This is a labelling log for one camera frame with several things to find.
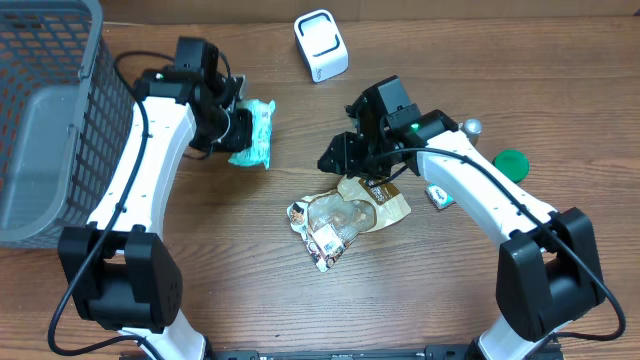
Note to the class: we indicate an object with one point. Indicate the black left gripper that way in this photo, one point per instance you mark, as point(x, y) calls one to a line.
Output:
point(240, 140)

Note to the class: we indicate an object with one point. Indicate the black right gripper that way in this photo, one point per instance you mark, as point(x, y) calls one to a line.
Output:
point(346, 150)

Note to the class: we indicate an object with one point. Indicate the teal snack wrapper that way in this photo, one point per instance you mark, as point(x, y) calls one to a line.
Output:
point(260, 150)

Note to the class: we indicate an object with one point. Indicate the small green white carton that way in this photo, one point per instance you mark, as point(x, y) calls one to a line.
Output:
point(439, 197)

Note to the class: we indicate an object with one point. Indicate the brown pantree snack bag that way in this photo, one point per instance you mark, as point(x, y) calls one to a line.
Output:
point(330, 222)

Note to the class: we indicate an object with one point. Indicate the silver capped yellow drink bottle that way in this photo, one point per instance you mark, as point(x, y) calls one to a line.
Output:
point(472, 128)

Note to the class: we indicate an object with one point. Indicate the green lidded jar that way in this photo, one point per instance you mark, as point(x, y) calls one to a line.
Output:
point(513, 164)

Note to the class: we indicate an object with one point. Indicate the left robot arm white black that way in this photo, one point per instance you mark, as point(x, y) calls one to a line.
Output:
point(119, 272)

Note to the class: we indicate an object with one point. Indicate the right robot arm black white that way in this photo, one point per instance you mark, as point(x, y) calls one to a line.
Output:
point(549, 271)

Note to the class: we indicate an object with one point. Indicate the white barcode scanner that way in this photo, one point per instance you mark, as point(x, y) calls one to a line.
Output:
point(321, 45)

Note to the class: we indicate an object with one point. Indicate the dark grey plastic basket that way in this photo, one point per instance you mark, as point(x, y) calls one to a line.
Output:
point(65, 118)

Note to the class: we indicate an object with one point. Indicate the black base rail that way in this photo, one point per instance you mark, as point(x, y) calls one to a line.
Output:
point(340, 354)

